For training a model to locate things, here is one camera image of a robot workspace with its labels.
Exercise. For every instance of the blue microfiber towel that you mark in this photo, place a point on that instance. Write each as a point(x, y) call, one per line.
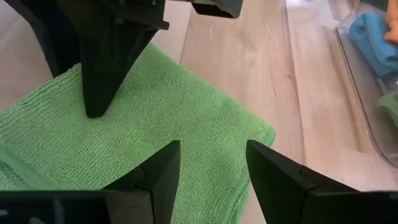
point(373, 40)

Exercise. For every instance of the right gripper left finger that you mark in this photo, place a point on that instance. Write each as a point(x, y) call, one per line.
point(155, 177)

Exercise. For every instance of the orange microfiber towel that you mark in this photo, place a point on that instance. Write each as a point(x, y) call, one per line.
point(392, 25)

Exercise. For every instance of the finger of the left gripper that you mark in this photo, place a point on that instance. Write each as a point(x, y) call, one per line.
point(105, 62)
point(43, 31)

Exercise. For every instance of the clear plastic bin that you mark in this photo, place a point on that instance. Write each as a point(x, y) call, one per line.
point(357, 102)

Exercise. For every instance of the green microfiber towel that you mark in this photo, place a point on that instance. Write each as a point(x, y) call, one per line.
point(140, 124)
point(390, 107)

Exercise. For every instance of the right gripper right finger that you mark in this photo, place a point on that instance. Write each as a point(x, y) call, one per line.
point(276, 180)

